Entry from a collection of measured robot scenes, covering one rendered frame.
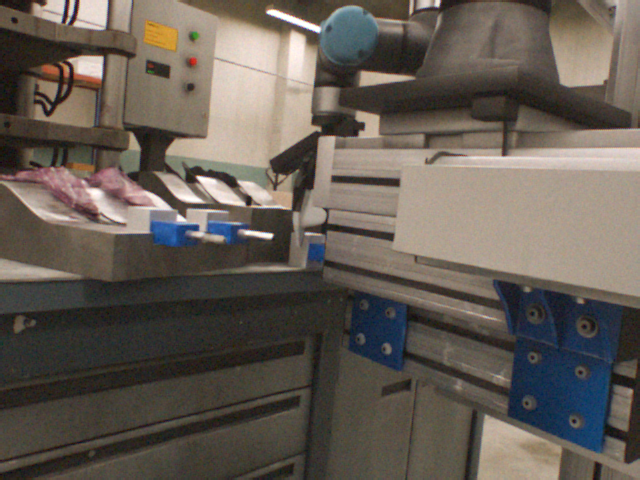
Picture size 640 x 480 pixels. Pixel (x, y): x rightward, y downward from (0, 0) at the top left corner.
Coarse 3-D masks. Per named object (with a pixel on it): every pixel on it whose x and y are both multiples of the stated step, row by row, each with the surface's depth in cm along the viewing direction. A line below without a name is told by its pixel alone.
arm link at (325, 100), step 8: (320, 88) 88; (328, 88) 87; (336, 88) 87; (312, 96) 90; (320, 96) 88; (328, 96) 87; (336, 96) 87; (312, 104) 90; (320, 104) 88; (328, 104) 87; (336, 104) 87; (312, 112) 90; (320, 112) 88; (328, 112) 88; (336, 112) 87; (344, 112) 88; (352, 112) 89
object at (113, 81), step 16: (112, 0) 145; (128, 0) 147; (112, 16) 145; (128, 16) 147; (128, 32) 148; (112, 64) 146; (16, 80) 193; (32, 80) 194; (112, 80) 146; (16, 96) 193; (32, 96) 195; (112, 96) 146; (16, 112) 193; (112, 112) 147; (16, 160) 194; (96, 160) 148; (112, 160) 148
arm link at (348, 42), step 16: (336, 16) 75; (352, 16) 75; (368, 16) 75; (336, 32) 75; (352, 32) 75; (368, 32) 75; (384, 32) 77; (400, 32) 78; (320, 48) 83; (336, 48) 75; (352, 48) 75; (368, 48) 76; (384, 48) 78; (400, 48) 78; (336, 64) 80; (352, 64) 78; (368, 64) 79; (384, 64) 79
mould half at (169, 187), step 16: (144, 176) 113; (160, 176) 110; (176, 176) 113; (160, 192) 109; (176, 192) 107; (192, 192) 110; (224, 192) 116; (256, 192) 124; (176, 208) 105; (192, 208) 101; (208, 208) 98; (224, 208) 94; (240, 208) 91; (256, 208) 90; (272, 208) 93; (288, 208) 101; (256, 224) 90; (272, 224) 93; (288, 224) 96; (320, 224) 101; (288, 240) 96; (256, 256) 91; (272, 256) 94; (288, 256) 96
